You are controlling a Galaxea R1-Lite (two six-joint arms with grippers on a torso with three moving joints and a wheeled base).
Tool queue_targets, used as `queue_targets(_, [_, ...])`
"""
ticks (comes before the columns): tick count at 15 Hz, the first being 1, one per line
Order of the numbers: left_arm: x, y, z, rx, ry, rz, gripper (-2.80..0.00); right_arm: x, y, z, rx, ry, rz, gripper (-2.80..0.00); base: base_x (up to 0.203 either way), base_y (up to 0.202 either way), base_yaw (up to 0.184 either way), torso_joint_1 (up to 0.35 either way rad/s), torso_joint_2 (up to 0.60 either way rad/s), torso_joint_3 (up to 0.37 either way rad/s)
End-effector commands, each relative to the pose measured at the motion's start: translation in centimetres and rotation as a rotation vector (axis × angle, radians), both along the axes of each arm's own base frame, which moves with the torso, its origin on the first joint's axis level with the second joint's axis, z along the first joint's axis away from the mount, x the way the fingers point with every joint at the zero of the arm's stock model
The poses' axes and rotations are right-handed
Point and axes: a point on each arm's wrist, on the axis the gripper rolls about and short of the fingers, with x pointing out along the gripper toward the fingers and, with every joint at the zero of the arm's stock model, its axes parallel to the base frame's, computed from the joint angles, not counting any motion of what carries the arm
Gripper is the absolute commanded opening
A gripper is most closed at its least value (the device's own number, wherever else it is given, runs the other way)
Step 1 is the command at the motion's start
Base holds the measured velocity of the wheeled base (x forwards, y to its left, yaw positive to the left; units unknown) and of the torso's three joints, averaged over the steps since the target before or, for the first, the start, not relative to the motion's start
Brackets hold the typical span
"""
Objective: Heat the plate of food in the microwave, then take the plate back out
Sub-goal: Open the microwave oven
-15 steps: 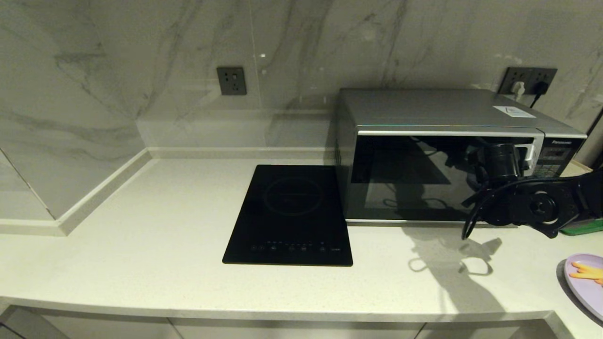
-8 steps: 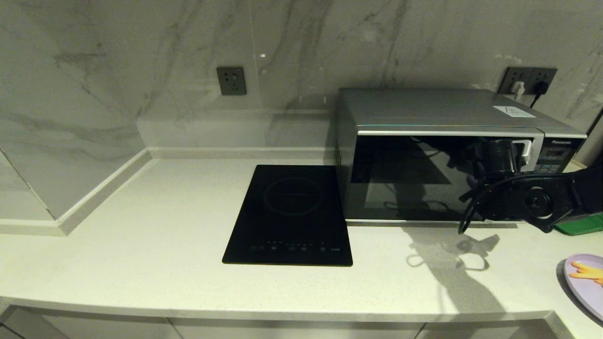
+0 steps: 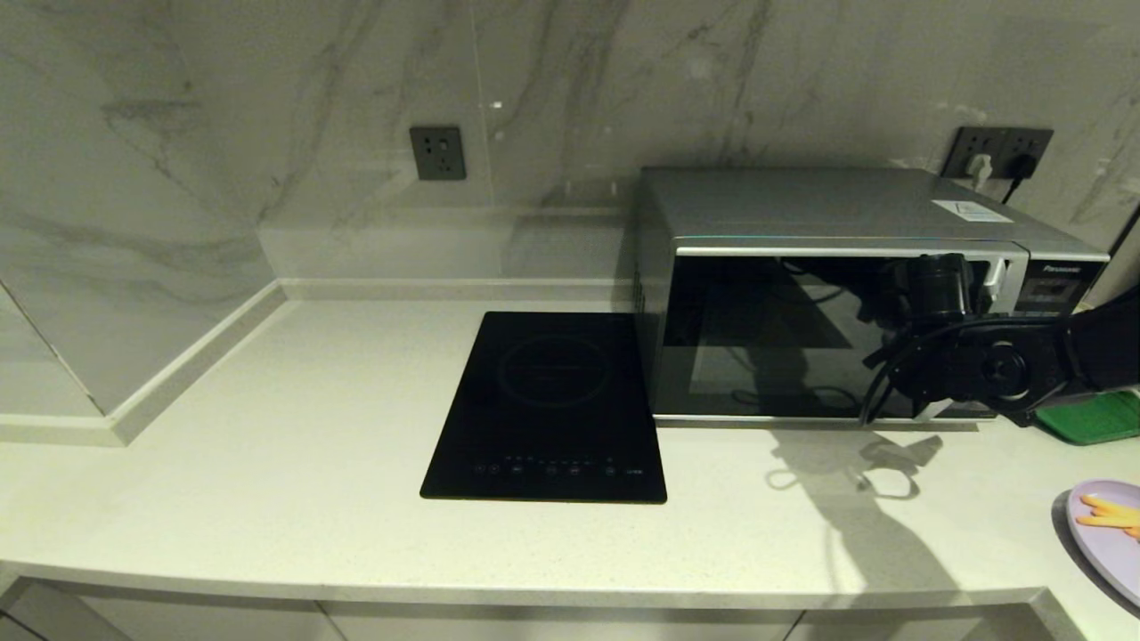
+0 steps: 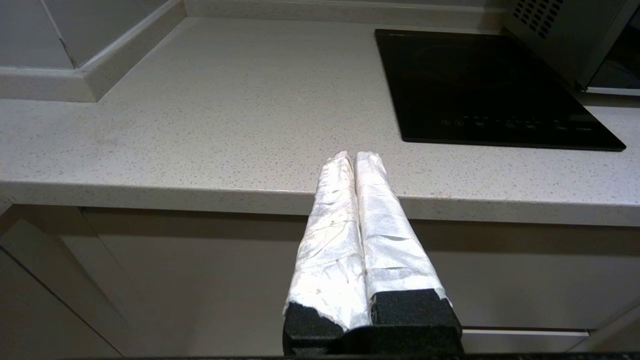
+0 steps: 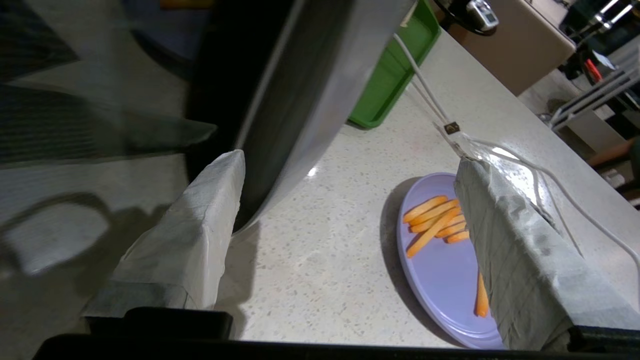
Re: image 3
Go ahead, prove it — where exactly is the purple round plate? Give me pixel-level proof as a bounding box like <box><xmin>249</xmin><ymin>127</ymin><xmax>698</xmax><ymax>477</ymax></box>
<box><xmin>1066</xmin><ymin>480</ymin><xmax>1140</xmax><ymax>608</ymax></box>

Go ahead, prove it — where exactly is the silver microwave oven body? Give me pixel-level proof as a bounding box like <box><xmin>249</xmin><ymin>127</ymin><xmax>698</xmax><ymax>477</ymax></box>
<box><xmin>634</xmin><ymin>166</ymin><xmax>1112</xmax><ymax>424</ymax></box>

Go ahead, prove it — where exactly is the green plastic tray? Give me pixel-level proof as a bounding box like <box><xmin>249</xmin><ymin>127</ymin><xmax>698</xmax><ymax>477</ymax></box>
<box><xmin>1033</xmin><ymin>392</ymin><xmax>1140</xmax><ymax>446</ymax></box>

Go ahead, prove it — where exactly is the beige cabinet door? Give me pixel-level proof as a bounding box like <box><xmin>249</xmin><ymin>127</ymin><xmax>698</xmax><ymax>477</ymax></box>
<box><xmin>78</xmin><ymin>592</ymin><xmax>350</xmax><ymax>641</ymax></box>
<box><xmin>784</xmin><ymin>609</ymin><xmax>1038</xmax><ymax>641</ymax></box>

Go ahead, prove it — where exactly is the black induction cooktop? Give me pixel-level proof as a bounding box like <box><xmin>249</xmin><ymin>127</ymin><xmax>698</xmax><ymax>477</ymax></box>
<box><xmin>419</xmin><ymin>311</ymin><xmax>668</xmax><ymax>505</ymax></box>

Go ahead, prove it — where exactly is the beige drawer front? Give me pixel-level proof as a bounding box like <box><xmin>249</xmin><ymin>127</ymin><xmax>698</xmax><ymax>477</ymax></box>
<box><xmin>319</xmin><ymin>602</ymin><xmax>802</xmax><ymax>641</ymax></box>

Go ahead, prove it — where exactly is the angled grey cabinet panel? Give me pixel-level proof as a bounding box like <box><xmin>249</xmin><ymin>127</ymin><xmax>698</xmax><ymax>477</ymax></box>
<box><xmin>0</xmin><ymin>577</ymin><xmax>134</xmax><ymax>641</ymax></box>

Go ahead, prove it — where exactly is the black plug with cable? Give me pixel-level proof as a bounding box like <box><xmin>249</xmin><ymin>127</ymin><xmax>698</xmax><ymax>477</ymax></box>
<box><xmin>999</xmin><ymin>154</ymin><xmax>1040</xmax><ymax>206</ymax></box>

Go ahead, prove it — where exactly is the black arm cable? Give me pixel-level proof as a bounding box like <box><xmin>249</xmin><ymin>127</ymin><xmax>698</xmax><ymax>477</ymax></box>
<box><xmin>858</xmin><ymin>322</ymin><xmax>927</xmax><ymax>426</ymax></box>

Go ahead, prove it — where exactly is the dark grey wall socket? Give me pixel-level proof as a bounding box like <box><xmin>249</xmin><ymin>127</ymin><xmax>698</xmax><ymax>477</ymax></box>
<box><xmin>410</xmin><ymin>126</ymin><xmax>467</xmax><ymax>182</ymax></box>
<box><xmin>942</xmin><ymin>126</ymin><xmax>1007</xmax><ymax>179</ymax></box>
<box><xmin>1002</xmin><ymin>128</ymin><xmax>1055</xmax><ymax>182</ymax></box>

